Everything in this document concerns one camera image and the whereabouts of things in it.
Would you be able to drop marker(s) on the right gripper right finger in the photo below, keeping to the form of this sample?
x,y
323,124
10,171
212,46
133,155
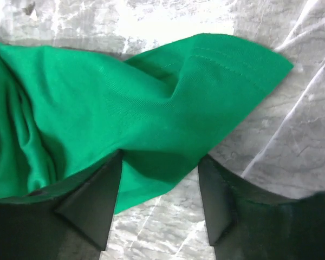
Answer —
x,y
244,221

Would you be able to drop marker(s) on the green t-shirt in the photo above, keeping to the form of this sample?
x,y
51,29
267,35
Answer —
x,y
63,111

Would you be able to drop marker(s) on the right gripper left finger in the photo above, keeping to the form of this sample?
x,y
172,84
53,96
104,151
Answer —
x,y
67,220

